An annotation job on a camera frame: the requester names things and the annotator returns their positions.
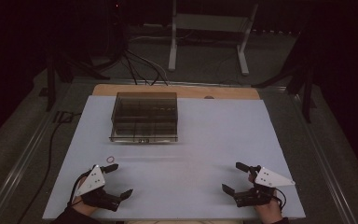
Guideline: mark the small red rubber band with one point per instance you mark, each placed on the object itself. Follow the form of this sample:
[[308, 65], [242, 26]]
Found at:
[[107, 160]]

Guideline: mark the grey metal stand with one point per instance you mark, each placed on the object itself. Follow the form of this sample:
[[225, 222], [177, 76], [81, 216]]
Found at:
[[173, 46]]

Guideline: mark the person's left hand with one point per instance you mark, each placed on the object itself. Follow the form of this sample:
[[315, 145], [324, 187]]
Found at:
[[85, 209]]

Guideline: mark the person's right hand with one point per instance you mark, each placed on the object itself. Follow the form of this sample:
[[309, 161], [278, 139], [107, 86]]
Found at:
[[270, 213]]

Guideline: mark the transparent grey compartment box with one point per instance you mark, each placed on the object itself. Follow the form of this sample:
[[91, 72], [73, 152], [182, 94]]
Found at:
[[143, 118]]

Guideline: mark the black tripod stand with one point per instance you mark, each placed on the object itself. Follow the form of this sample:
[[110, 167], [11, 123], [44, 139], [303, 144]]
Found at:
[[51, 81], [306, 90]]

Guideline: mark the wooden table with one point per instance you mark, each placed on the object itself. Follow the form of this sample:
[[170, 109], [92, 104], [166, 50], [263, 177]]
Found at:
[[180, 91]]

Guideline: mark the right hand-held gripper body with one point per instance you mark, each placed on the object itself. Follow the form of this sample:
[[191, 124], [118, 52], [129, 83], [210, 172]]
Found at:
[[268, 179]]

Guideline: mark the white table mat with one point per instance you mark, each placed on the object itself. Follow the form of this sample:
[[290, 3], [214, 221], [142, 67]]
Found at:
[[199, 146]]

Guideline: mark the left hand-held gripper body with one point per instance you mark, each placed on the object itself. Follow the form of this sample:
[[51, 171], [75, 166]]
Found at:
[[90, 182]]

